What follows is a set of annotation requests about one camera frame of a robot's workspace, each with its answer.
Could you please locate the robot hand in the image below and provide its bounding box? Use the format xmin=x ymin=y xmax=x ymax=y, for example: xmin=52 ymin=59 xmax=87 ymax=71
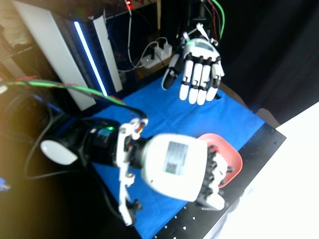
xmin=161 ymin=38 xmax=225 ymax=106
xmin=140 ymin=133 xmax=236 ymax=212

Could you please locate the red plastic bowl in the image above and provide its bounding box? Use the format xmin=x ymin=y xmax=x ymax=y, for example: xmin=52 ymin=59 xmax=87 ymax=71
xmin=199 ymin=133 xmax=244 ymax=189

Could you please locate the white power strip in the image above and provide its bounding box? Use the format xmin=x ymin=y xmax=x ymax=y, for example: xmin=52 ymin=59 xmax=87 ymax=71
xmin=141 ymin=43 xmax=173 ymax=70

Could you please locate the blue cloth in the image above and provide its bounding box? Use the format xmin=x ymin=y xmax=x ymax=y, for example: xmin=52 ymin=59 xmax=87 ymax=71
xmin=91 ymin=74 xmax=266 ymax=239

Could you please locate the white computer case blue light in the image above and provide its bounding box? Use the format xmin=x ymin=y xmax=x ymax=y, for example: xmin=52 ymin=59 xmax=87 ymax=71
xmin=11 ymin=0 xmax=123 ymax=112

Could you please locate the white cable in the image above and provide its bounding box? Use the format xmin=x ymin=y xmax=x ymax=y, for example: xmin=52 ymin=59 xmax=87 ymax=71
xmin=126 ymin=7 xmax=150 ymax=72

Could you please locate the green and red cable bundle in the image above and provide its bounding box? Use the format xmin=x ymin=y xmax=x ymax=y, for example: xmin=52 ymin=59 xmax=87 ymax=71
xmin=0 ymin=79 xmax=148 ymax=119

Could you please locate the black cable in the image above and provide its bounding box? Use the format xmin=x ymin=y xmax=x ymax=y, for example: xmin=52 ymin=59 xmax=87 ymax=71
xmin=24 ymin=107 xmax=85 ymax=180

